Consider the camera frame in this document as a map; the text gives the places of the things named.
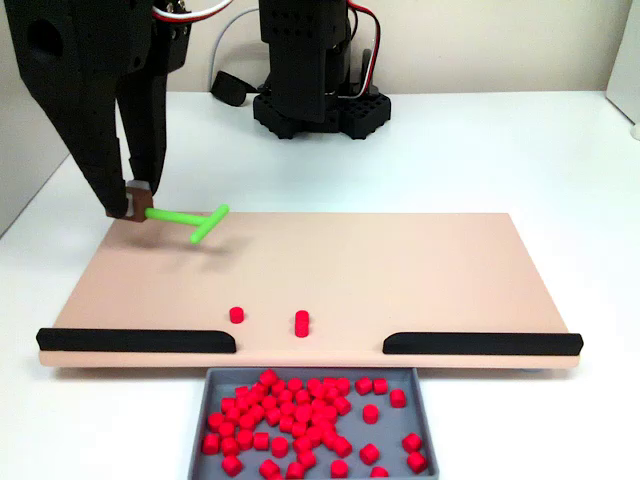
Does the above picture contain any green T pusher brown handle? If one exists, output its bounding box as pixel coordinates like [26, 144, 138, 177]
[123, 179, 231, 246]

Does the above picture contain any beige flat board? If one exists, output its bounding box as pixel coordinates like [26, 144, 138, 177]
[38, 212, 584, 371]

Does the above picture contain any grey plastic tray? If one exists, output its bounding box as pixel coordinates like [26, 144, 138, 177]
[187, 367, 441, 480]

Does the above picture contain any white upright panel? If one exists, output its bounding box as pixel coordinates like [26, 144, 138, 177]
[605, 0, 640, 141]

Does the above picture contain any grey power cable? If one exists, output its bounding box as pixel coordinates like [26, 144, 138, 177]
[207, 7, 259, 94]

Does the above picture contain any white red black servo cable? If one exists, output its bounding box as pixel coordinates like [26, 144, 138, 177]
[151, 0, 235, 22]

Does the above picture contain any black edge rail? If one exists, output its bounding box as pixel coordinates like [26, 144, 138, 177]
[35, 328, 237, 355]
[382, 332, 585, 357]

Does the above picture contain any arm wire bundle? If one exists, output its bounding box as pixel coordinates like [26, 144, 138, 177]
[347, 0, 385, 99]

